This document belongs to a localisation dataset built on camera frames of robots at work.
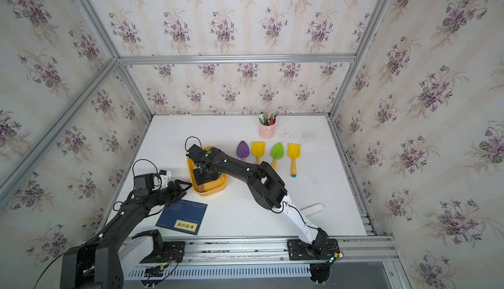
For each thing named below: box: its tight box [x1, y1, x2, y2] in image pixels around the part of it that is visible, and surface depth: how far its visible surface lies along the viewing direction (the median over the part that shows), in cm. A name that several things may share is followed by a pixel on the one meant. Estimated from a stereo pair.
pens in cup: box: [258, 111, 278, 127], surface depth 106 cm
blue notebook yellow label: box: [155, 199, 209, 236], surface depth 82 cm
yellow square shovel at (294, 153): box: [287, 143, 301, 178], surface depth 105 cm
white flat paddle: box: [301, 203, 324, 217], surface depth 83 cm
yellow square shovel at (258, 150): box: [251, 141, 266, 165], surface depth 106 cm
